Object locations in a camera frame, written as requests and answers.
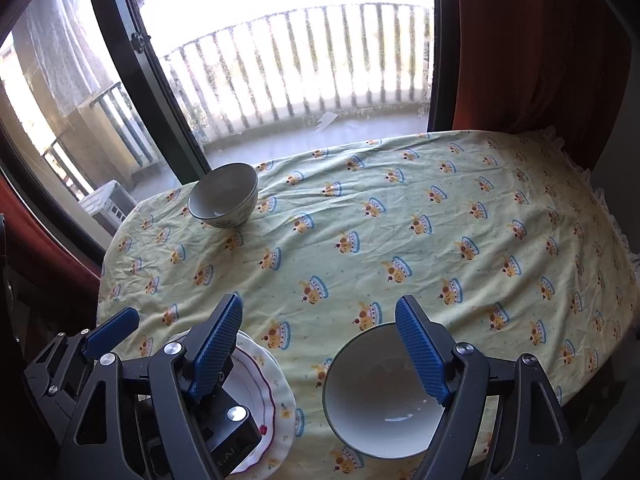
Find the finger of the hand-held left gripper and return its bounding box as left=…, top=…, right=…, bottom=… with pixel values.
left=22, top=307, right=141, bottom=411

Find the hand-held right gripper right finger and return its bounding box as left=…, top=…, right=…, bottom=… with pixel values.
left=395, top=295, right=583, bottom=480

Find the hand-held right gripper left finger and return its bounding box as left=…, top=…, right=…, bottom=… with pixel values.
left=57, top=294, right=246, bottom=480

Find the small red patterned dish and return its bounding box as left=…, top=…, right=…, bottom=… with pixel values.
left=217, top=342, right=277, bottom=477

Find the cream printed bowl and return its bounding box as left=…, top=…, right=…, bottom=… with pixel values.
left=321, top=322, right=452, bottom=459
left=188, top=162, right=260, bottom=229

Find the scalloped lattice floral plate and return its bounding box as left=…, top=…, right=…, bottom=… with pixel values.
left=170, top=329, right=297, bottom=478

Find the beaded rim floral plate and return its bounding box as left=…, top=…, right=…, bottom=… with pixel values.
left=172, top=331, right=290, bottom=478

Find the red curtain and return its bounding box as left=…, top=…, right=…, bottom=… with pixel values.
left=0, top=157, right=103, bottom=311

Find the white outdoor unit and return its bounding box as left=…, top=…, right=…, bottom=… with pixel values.
left=79, top=179, right=139, bottom=234

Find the yellow printed tablecloth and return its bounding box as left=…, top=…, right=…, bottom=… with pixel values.
left=95, top=127, right=640, bottom=480

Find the black window mullion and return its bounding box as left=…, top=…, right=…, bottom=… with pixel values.
left=84, top=0, right=212, bottom=186

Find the white balcony railing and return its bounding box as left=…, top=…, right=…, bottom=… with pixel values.
left=160, top=2, right=434, bottom=137

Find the orange curtain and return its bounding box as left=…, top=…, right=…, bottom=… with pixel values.
left=451, top=0, right=640, bottom=173

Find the black window frame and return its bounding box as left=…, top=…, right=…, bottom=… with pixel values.
left=426, top=0, right=457, bottom=133

